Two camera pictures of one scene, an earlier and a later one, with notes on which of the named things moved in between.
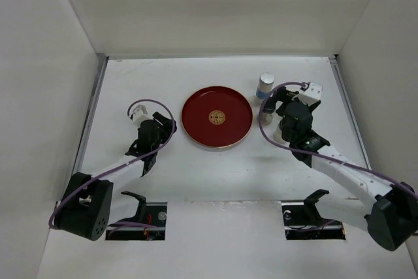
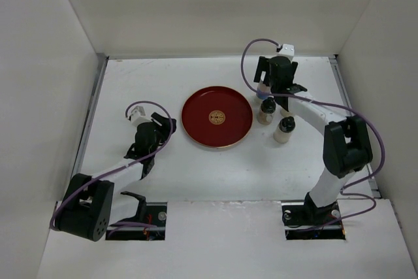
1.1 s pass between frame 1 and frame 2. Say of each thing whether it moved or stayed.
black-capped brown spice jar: stayed
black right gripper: moved
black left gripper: stayed
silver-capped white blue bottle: stayed
